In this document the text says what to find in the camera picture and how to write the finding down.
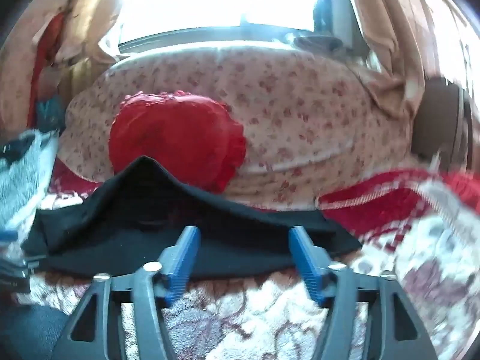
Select floral cream quilt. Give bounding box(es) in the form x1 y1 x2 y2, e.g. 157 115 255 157
58 43 417 210

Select brown headboard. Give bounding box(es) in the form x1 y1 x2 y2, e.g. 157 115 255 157
412 77 473 172

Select grey fleece garment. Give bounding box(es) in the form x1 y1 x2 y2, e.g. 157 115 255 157
1 129 59 239

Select beige curtain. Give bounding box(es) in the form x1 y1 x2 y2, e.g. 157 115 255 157
350 0 425 119

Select black pants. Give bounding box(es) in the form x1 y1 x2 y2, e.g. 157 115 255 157
22 157 361 280

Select teal bag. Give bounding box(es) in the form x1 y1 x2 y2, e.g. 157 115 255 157
36 94 65 133

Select red heart-shaped frilly cushion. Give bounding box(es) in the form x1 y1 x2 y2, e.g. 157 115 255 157
108 91 247 194

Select red and cream plush blanket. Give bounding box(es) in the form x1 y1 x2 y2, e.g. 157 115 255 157
16 169 479 359

